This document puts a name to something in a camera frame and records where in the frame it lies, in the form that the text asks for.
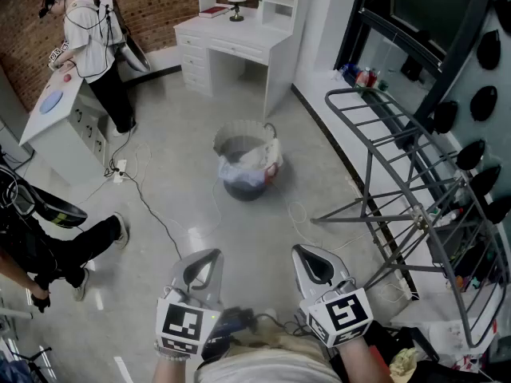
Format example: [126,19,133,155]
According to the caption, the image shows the person's right forearm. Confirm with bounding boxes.
[339,335,394,383]

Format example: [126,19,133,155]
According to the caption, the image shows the black waist recorder device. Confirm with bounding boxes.
[205,307,256,354]

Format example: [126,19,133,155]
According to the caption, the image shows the person's white shirt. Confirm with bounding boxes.
[195,349,336,383]

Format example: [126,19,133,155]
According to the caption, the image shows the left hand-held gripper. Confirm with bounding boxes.
[154,248,224,361]

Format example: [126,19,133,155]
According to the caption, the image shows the group of black caps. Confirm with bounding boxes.
[433,0,511,227]

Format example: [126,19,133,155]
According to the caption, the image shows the black bag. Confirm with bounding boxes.
[400,53,424,83]

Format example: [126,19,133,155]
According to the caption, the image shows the white drawer cabinet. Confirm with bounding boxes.
[18,68,121,187]

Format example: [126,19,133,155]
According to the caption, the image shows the white floor cable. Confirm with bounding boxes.
[275,184,374,255]

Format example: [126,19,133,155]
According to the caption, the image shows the yellow cloth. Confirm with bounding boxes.
[389,347,418,378]

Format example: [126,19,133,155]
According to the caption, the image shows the blue plate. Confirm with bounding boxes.
[38,89,65,115]

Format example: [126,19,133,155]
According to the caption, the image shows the black floor cable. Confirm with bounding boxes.
[104,129,184,261]

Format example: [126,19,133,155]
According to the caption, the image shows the silver round basin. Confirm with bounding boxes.
[115,34,152,73]

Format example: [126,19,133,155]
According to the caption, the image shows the person's khaki trousers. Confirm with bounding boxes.
[229,325,320,361]

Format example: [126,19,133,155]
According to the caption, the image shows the grey metal drying rack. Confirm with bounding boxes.
[310,87,510,349]

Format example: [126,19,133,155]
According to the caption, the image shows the red book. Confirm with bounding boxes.
[198,5,231,18]

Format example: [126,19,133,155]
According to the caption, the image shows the white bead bracelet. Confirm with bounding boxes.
[154,342,192,361]

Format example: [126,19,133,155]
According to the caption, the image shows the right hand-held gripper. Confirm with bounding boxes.
[291,243,375,349]

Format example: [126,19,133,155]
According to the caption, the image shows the black window frame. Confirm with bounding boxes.
[333,0,500,143]

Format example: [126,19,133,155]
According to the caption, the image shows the grey woven laundry basket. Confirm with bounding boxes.
[212,120,285,203]

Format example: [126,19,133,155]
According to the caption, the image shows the person's left forearm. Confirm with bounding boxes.
[153,351,200,383]

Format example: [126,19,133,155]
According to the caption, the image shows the white desk with hutch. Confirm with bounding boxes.
[173,0,316,121]

